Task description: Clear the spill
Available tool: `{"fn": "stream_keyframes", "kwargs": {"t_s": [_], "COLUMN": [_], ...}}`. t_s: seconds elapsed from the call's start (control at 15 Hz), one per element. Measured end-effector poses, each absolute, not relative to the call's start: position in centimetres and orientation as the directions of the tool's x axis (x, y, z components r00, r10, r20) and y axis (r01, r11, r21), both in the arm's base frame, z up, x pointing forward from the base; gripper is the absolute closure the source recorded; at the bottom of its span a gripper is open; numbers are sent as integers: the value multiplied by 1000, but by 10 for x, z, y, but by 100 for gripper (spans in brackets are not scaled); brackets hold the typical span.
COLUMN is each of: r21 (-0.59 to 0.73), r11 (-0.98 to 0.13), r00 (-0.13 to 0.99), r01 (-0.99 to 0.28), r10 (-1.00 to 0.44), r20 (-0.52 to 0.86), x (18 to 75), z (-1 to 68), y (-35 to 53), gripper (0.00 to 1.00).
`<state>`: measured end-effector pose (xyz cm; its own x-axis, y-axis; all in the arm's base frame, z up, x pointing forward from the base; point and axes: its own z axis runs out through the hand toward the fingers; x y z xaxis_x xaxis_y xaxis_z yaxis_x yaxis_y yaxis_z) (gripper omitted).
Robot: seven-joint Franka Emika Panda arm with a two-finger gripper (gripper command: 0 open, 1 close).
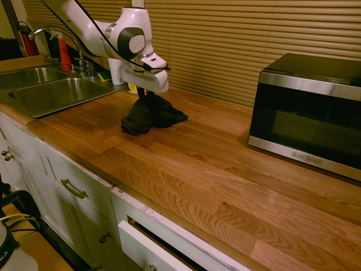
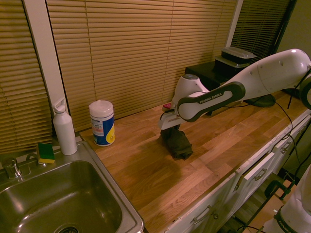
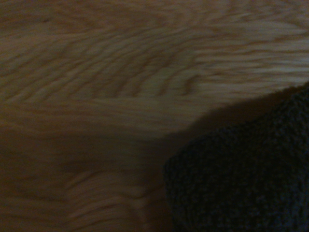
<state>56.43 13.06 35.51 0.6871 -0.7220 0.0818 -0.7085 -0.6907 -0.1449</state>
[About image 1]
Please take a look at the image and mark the white plastic cup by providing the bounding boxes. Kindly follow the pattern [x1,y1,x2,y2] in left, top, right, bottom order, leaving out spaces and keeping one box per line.
[108,58,126,85]

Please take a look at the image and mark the white robot controller base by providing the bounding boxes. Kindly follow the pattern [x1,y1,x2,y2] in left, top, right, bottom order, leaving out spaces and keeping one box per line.
[0,220,39,271]

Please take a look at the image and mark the yellow cable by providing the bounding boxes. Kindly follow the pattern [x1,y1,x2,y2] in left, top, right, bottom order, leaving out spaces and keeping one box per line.
[0,213,38,227]

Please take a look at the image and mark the chrome gooseneck faucet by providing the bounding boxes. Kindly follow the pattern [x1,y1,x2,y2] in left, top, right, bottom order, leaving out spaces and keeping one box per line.
[28,27,97,78]

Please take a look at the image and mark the yellow green sponge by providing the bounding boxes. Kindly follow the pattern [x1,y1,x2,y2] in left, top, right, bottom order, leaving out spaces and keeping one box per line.
[97,70,113,84]

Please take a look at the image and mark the red spray bottle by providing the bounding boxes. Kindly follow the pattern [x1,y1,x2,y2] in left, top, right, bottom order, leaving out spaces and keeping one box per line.
[49,29,72,72]

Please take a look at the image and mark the red fire extinguisher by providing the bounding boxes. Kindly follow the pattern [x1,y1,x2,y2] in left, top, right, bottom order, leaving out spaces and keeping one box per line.
[17,21,41,58]

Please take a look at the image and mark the stainless steel double sink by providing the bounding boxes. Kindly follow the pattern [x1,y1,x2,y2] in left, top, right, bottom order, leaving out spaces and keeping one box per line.
[0,63,127,119]

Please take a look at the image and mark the wide beige window blinds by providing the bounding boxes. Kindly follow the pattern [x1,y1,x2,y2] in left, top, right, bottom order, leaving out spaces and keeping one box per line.
[143,0,361,108]

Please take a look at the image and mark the black steel microwave oven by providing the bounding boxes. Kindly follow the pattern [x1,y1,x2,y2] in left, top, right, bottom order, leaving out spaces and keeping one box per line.
[247,53,361,182]

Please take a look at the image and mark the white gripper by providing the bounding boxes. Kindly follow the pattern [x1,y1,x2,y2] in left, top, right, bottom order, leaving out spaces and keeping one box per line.
[121,62,170,110]

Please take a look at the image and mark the narrow beige window blinds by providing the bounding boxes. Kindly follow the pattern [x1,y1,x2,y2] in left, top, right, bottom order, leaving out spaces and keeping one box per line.
[22,0,134,69]

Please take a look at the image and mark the white open drawer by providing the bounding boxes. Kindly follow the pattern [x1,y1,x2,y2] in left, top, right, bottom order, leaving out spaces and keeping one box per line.
[117,219,235,271]

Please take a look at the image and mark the metal bar cabinet handle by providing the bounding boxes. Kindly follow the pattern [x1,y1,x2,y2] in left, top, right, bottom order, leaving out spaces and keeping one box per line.
[60,178,87,199]

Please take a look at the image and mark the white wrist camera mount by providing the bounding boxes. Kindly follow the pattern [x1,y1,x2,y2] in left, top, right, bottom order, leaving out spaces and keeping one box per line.
[140,54,168,71]

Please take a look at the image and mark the white kitchen cabinet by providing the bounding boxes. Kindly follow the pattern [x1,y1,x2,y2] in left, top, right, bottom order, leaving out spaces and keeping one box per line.
[0,112,246,271]

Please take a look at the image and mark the black cloth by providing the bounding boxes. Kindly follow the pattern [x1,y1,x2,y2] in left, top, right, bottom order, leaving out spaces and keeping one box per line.
[120,94,189,137]

